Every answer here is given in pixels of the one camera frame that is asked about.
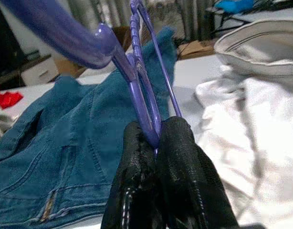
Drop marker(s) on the blue-purple plastic hanger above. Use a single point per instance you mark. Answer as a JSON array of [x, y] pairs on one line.
[[141, 90]]

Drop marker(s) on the red cloth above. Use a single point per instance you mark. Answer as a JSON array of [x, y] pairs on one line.
[[8, 99]]

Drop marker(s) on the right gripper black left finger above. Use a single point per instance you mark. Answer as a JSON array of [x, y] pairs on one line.
[[137, 181]]

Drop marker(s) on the flat brown cardboard box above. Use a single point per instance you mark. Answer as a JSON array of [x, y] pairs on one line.
[[196, 48]]

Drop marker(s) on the grey side table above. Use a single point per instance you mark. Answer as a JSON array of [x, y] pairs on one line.
[[268, 16]]

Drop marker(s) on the cream fabric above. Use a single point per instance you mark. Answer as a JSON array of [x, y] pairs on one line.
[[2, 121]]

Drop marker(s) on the bright blue box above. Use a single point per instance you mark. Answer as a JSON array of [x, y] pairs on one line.
[[232, 5]]

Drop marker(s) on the white cloth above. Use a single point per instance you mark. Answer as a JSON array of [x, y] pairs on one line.
[[251, 143]]

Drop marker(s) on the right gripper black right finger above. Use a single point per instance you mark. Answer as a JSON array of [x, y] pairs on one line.
[[189, 181]]

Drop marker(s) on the grey curtain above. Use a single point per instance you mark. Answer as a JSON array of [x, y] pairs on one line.
[[184, 14]]

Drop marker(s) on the white drawer cabinet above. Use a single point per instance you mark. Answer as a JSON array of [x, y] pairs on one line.
[[39, 70]]

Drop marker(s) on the blue denim jeans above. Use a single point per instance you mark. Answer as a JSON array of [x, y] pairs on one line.
[[65, 143]]

